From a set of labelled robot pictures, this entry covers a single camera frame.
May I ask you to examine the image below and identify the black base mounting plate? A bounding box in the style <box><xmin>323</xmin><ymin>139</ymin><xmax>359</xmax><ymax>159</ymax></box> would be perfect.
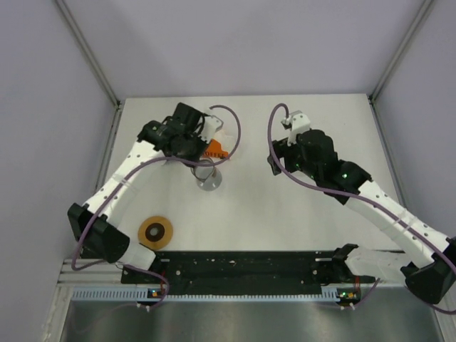
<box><xmin>120</xmin><ymin>249</ymin><xmax>382</xmax><ymax>296</ymax></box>

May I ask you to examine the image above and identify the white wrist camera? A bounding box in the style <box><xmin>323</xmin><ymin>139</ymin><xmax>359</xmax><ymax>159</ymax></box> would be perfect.
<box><xmin>281</xmin><ymin>110</ymin><xmax>311</xmax><ymax>146</ymax></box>
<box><xmin>200</xmin><ymin>115</ymin><xmax>224</xmax><ymax>140</ymax></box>

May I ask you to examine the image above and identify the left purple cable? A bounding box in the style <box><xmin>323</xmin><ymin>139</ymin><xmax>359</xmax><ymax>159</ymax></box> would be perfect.
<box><xmin>72</xmin><ymin>104</ymin><xmax>243</xmax><ymax>307</ymax></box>

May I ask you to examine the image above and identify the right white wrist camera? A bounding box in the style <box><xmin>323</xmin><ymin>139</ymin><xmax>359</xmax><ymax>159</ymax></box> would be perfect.
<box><xmin>281</xmin><ymin>110</ymin><xmax>311</xmax><ymax>146</ymax></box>

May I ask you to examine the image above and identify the orange white coffee filter bag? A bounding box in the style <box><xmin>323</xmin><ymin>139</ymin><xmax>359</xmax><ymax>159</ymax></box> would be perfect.
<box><xmin>202</xmin><ymin>130</ymin><xmax>236</xmax><ymax>160</ymax></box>

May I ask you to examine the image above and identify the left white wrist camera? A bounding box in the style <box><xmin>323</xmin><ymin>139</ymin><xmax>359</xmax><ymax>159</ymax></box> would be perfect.
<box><xmin>200</xmin><ymin>115</ymin><xmax>224</xmax><ymax>140</ymax></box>

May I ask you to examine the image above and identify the grey slotted cable duct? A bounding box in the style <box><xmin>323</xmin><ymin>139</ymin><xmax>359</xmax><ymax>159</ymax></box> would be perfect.
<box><xmin>71</xmin><ymin>287</ymin><xmax>361</xmax><ymax>304</ymax></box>

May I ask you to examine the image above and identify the aluminium frame rail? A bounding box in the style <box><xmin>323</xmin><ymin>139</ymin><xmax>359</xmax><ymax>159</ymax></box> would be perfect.
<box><xmin>58</xmin><ymin>259</ymin><xmax>123</xmax><ymax>286</ymax></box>

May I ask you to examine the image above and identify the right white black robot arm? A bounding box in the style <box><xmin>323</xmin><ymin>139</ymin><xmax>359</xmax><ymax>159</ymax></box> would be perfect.
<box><xmin>267</xmin><ymin>129</ymin><xmax>455</xmax><ymax>305</ymax></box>

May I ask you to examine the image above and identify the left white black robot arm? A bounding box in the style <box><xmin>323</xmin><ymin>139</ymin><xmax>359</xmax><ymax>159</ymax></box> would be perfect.
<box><xmin>68</xmin><ymin>103</ymin><xmax>223</xmax><ymax>283</ymax></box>

